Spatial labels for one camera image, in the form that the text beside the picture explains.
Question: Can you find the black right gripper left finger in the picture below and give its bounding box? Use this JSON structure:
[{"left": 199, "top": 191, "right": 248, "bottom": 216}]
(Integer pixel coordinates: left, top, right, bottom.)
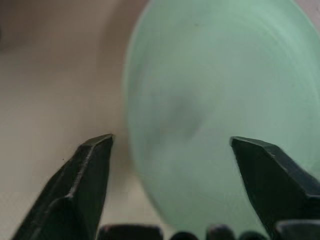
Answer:
[{"left": 11, "top": 133, "right": 115, "bottom": 240}]

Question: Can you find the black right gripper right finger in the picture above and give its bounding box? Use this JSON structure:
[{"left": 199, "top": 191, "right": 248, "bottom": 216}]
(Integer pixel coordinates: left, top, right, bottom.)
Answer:
[{"left": 229, "top": 136, "right": 320, "bottom": 240}]

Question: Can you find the green plate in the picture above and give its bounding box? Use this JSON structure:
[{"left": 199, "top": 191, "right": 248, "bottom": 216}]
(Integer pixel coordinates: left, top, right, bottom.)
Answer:
[{"left": 123, "top": 0, "right": 320, "bottom": 236}]

